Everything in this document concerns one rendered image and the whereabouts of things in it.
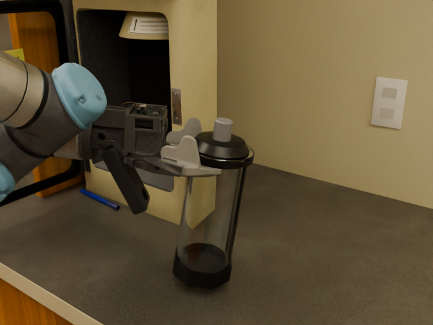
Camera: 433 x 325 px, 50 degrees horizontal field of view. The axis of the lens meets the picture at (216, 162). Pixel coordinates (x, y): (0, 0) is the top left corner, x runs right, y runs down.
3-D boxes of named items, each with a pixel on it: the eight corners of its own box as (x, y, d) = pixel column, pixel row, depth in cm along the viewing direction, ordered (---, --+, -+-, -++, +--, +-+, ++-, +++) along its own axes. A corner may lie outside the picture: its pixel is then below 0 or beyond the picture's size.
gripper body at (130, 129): (165, 119, 66) (80, 109, 66) (162, 175, 69) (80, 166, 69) (171, 106, 73) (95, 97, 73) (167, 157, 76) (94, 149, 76)
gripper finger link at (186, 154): (216, 146, 63) (158, 131, 66) (211, 186, 65) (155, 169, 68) (225, 140, 65) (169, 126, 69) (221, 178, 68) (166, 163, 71)
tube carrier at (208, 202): (232, 252, 84) (252, 140, 76) (234, 288, 74) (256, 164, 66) (173, 244, 84) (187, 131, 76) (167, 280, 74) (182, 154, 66)
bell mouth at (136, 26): (158, 29, 111) (157, 4, 109) (218, 33, 101) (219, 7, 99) (100, 35, 97) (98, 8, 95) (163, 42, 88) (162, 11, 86)
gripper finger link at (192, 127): (225, 120, 75) (171, 121, 71) (221, 154, 77) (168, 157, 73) (218, 115, 78) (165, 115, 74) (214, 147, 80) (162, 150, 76)
